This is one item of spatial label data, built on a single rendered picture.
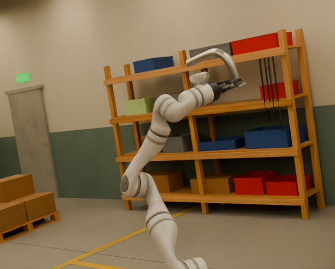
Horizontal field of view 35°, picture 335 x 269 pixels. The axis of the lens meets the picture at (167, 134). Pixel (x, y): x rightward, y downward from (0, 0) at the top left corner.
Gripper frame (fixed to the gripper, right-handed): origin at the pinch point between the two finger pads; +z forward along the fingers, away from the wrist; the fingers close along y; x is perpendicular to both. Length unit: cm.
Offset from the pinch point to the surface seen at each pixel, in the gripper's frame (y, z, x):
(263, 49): -300, 330, -18
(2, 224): -589, 52, -136
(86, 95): -689, 289, -15
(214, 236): -332, 202, -199
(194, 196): -436, 264, -181
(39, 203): -617, 120, -136
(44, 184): -845, 218, -153
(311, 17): -277, 399, -1
